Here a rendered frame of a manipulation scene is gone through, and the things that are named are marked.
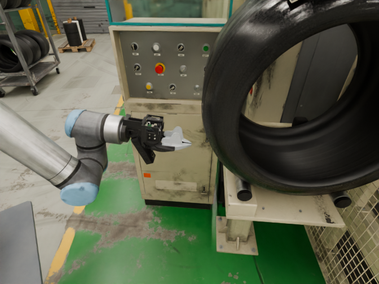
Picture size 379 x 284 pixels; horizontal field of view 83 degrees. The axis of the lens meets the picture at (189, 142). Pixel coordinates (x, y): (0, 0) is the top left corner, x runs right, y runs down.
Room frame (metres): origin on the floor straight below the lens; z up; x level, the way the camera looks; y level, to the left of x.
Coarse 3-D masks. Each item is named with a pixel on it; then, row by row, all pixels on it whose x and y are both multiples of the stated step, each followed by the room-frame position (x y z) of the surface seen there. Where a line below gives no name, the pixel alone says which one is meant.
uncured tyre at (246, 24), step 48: (288, 0) 0.44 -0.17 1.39; (336, 0) 0.41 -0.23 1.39; (240, 48) 0.44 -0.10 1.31; (288, 48) 0.41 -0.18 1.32; (240, 96) 0.42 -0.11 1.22; (240, 144) 0.41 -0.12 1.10; (288, 144) 0.65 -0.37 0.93; (336, 144) 0.58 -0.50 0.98; (288, 192) 0.41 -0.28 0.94; (336, 192) 0.40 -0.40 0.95
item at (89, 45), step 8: (64, 24) 6.26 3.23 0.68; (72, 24) 6.31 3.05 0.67; (80, 24) 7.09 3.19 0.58; (72, 32) 6.28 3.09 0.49; (80, 32) 6.84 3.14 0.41; (72, 40) 6.26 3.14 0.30; (80, 40) 6.43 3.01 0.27; (88, 40) 7.30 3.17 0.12; (64, 48) 6.17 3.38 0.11; (72, 48) 6.21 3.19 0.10; (80, 48) 6.61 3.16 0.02; (88, 48) 6.31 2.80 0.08
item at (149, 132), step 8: (128, 120) 0.54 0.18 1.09; (136, 120) 0.56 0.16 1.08; (144, 120) 0.55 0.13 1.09; (152, 120) 0.56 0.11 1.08; (160, 120) 0.57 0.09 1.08; (128, 128) 0.55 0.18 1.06; (136, 128) 0.54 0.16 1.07; (144, 128) 0.52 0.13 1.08; (152, 128) 0.54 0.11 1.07; (160, 128) 0.54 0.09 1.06; (128, 136) 0.55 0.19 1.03; (136, 136) 0.54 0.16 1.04; (144, 136) 0.52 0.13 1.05; (152, 136) 0.53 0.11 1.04; (160, 136) 0.53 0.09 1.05; (144, 144) 0.52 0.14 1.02; (152, 144) 0.52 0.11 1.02
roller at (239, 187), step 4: (236, 176) 0.50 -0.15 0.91; (236, 180) 0.48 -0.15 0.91; (240, 180) 0.47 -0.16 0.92; (236, 184) 0.47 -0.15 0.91; (240, 184) 0.45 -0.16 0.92; (244, 184) 0.45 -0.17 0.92; (248, 184) 0.46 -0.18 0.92; (236, 188) 0.45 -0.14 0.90; (240, 188) 0.44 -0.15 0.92; (244, 188) 0.44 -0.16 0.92; (248, 188) 0.44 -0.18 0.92; (236, 192) 0.44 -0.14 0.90; (240, 192) 0.43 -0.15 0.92; (244, 192) 0.42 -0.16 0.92; (248, 192) 0.42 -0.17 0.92; (240, 196) 0.42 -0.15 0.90; (244, 196) 0.42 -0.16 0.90; (248, 196) 0.42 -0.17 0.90; (240, 200) 0.42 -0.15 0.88; (244, 200) 0.42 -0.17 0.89; (248, 200) 0.42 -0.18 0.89
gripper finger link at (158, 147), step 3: (156, 144) 0.52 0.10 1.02; (159, 144) 0.52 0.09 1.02; (153, 147) 0.51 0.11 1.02; (156, 147) 0.51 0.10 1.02; (159, 147) 0.51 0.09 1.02; (162, 147) 0.51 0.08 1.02; (165, 147) 0.52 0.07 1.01; (168, 147) 0.52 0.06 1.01; (171, 147) 0.52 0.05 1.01; (174, 147) 0.52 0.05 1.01; (156, 150) 0.51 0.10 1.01; (159, 150) 0.51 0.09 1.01; (162, 150) 0.51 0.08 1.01; (165, 150) 0.51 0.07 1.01; (168, 150) 0.51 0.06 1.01; (171, 150) 0.51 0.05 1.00
